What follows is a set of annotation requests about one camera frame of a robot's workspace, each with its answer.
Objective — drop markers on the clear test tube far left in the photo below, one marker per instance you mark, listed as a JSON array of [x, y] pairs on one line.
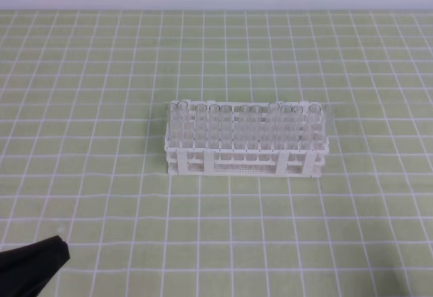
[[173, 132]]

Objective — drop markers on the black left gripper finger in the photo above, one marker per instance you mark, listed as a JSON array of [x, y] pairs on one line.
[[27, 270]]

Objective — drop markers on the clear test tube far right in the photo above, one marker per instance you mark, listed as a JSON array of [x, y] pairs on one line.
[[312, 118]]

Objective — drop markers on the white plastic test tube rack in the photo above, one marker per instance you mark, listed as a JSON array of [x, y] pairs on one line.
[[254, 160]]

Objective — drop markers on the clear glass test tube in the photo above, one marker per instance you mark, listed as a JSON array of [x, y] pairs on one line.
[[329, 112]]

